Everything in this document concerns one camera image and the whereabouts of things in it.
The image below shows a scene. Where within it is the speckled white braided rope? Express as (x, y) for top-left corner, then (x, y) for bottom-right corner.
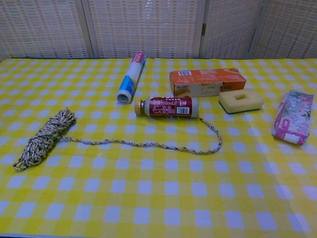
(12, 107), (223, 172)

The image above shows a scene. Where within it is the blue white tube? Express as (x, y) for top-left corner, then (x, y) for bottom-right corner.
(116, 51), (146, 104)

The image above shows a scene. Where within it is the brown label drink bottle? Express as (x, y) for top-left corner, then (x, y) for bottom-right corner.
(134, 96), (200, 119)

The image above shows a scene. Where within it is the orange cardboard box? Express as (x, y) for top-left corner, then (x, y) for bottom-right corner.
(169, 68), (247, 98)

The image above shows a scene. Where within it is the yellow sponge with hole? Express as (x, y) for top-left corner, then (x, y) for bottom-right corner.
(218, 89), (264, 115)

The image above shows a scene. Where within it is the yellow checked tablecloth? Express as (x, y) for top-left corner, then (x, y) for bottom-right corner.
(0, 58), (317, 238)

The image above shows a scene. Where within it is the woven folding screen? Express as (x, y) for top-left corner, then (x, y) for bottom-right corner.
(0, 0), (317, 60)

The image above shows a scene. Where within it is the floral tissue pack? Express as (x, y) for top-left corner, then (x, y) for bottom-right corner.
(271, 90), (314, 146)

